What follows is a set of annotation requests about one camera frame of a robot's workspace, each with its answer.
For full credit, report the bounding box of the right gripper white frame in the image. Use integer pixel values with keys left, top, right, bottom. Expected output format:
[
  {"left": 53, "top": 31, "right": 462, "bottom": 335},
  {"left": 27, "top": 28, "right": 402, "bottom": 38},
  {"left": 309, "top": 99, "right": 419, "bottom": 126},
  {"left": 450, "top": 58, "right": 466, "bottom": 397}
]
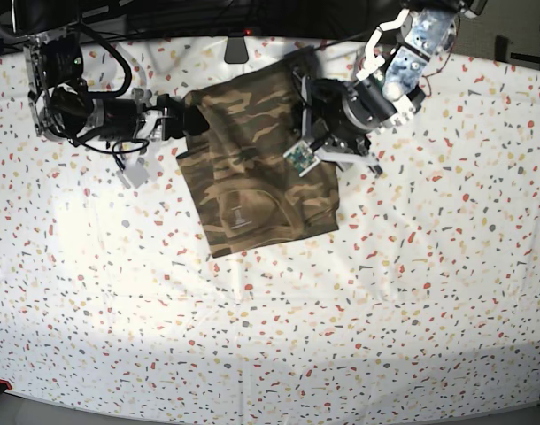
[{"left": 117, "top": 88, "right": 212, "bottom": 189}]

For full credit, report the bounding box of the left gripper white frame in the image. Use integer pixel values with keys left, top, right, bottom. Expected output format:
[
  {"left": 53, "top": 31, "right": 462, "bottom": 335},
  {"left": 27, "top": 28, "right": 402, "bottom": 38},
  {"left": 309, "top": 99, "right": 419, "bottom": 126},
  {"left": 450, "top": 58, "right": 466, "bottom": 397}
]
[{"left": 283, "top": 47, "right": 383, "bottom": 177}]

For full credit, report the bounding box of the camouflage T-shirt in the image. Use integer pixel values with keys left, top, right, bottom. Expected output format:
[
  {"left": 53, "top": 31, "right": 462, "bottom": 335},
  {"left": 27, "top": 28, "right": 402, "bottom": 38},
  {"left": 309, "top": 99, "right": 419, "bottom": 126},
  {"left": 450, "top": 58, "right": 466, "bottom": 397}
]
[{"left": 177, "top": 61, "right": 340, "bottom": 258}]

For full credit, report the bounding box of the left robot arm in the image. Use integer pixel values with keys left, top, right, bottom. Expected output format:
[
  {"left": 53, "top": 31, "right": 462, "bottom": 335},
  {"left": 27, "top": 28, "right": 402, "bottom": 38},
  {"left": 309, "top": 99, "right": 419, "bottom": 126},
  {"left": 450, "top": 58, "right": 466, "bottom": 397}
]
[{"left": 283, "top": 1, "right": 486, "bottom": 176}]

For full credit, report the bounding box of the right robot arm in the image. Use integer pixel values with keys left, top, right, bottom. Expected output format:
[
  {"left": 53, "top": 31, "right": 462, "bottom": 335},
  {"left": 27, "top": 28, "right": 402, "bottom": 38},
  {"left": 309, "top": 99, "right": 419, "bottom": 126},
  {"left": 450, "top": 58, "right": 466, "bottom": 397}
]
[{"left": 24, "top": 23, "right": 210, "bottom": 189}]

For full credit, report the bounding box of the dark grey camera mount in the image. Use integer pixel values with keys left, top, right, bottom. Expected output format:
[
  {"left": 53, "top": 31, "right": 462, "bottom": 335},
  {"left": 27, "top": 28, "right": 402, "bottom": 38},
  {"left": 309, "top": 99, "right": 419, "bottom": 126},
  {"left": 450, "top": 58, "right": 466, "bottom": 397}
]
[{"left": 224, "top": 36, "right": 249, "bottom": 65}]

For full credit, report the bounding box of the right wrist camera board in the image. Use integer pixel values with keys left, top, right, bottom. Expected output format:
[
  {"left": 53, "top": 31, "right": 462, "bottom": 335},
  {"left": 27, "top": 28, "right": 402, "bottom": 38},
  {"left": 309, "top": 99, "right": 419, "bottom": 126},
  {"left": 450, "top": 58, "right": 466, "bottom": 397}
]
[{"left": 116, "top": 160, "right": 150, "bottom": 189}]

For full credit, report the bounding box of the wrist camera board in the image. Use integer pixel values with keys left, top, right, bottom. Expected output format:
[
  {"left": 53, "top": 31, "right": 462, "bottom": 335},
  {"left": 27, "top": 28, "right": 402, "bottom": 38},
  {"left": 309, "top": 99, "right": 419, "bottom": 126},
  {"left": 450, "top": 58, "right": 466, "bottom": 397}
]
[
  {"left": 283, "top": 140, "right": 320, "bottom": 177},
  {"left": 116, "top": 160, "right": 150, "bottom": 189}
]

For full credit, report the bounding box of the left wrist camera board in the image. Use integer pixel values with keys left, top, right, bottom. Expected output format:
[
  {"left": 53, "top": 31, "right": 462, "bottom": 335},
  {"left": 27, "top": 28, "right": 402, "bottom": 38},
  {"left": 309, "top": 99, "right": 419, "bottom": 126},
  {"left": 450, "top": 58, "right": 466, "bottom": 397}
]
[{"left": 283, "top": 140, "right": 320, "bottom": 177}]

